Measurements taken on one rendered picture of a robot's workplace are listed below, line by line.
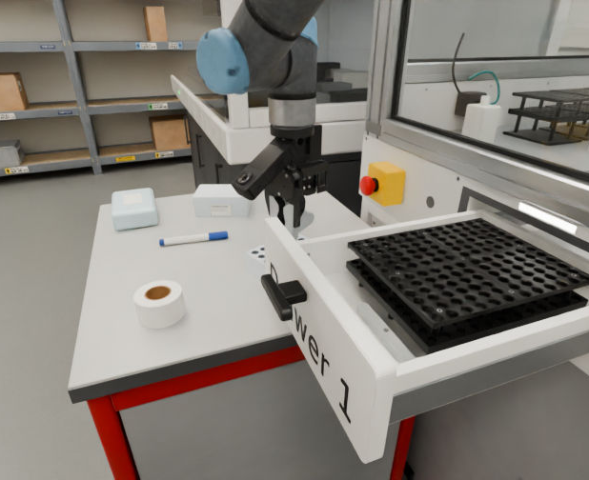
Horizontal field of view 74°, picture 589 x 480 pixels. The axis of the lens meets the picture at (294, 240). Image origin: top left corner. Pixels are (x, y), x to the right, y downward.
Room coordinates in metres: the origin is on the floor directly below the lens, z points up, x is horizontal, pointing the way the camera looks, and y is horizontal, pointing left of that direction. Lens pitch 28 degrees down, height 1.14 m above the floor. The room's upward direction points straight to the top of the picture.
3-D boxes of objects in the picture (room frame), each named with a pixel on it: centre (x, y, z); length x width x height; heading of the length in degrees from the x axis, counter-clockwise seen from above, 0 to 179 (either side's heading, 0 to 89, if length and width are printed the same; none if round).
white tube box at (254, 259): (0.62, 0.02, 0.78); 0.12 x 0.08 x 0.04; 131
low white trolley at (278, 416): (0.73, 0.11, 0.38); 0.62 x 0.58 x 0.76; 20
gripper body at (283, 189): (0.65, 0.00, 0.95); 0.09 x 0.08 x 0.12; 131
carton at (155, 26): (4.03, 1.13, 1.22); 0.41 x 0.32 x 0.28; 114
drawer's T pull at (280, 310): (0.33, 0.01, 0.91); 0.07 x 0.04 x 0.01; 20
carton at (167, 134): (3.98, 1.22, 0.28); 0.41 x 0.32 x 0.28; 114
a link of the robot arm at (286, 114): (0.64, 0.01, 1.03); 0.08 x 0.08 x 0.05
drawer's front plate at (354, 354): (0.34, -0.02, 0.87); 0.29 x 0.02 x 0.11; 20
